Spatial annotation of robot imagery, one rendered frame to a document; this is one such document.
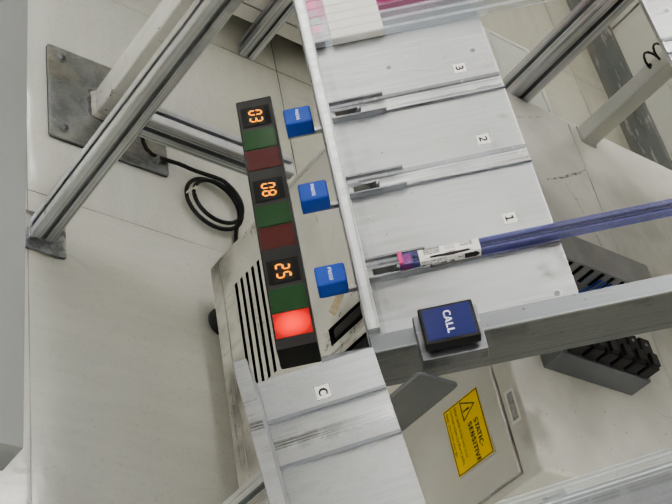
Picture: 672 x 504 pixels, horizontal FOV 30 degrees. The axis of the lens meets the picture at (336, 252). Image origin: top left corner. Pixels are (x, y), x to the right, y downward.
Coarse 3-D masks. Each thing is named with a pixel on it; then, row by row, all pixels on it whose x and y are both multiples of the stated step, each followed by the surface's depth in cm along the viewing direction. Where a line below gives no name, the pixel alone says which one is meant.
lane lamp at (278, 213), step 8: (256, 208) 130; (264, 208) 130; (272, 208) 130; (280, 208) 130; (288, 208) 129; (256, 216) 129; (264, 216) 129; (272, 216) 129; (280, 216) 129; (288, 216) 129; (264, 224) 129; (272, 224) 128
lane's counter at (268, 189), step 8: (280, 176) 132; (256, 184) 132; (264, 184) 132; (272, 184) 132; (280, 184) 132; (256, 192) 131; (264, 192) 131; (272, 192) 131; (280, 192) 131; (256, 200) 131; (264, 200) 131
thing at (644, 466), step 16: (624, 464) 94; (640, 464) 94; (656, 464) 94; (576, 480) 94; (592, 480) 94; (608, 480) 94; (624, 480) 94; (528, 496) 94; (544, 496) 94; (560, 496) 93; (576, 496) 94
